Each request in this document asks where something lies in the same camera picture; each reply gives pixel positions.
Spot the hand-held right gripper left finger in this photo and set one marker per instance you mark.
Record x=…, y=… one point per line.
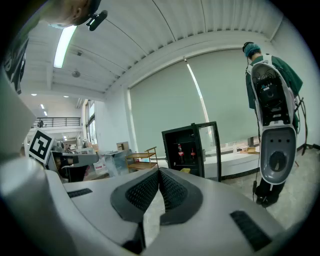
x=100, y=200

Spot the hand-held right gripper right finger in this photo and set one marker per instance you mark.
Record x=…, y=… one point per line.
x=212, y=212

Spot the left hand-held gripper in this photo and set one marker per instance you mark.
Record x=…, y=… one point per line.
x=41, y=146

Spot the dark cola bottle red cap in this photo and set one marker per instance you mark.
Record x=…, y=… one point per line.
x=192, y=155
x=180, y=154

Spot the black mini fridge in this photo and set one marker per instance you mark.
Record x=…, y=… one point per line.
x=172, y=140

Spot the grey marble floor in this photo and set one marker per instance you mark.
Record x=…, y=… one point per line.
x=295, y=190

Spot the plastic wrapped grey box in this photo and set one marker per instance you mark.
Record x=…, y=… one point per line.
x=118, y=162

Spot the brown cardboard box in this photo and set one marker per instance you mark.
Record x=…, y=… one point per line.
x=122, y=146

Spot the dark balcony railing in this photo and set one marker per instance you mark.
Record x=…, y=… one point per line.
x=60, y=122

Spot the yellow plastic tray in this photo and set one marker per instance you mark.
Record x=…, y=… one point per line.
x=185, y=170

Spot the wooden shelf cart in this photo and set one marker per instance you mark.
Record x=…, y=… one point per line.
x=140, y=165

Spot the white low ledge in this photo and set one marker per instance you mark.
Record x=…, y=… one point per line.
x=232, y=160

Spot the tan plastic scoop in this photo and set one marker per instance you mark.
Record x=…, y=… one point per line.
x=251, y=150

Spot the round ceiling detector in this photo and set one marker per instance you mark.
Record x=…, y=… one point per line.
x=76, y=73

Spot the white and grey backpack rig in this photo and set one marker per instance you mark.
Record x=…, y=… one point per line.
x=277, y=150

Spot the grey roller blind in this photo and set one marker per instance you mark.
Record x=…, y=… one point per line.
x=165, y=105
x=225, y=95

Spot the long ceiling strip lamp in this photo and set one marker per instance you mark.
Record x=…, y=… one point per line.
x=63, y=47

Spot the person's black printed shirt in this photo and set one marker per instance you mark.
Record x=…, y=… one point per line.
x=16, y=65

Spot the person's head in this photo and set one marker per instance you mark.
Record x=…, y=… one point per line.
x=62, y=12

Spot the black head-mounted camera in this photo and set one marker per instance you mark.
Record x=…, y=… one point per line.
x=97, y=20

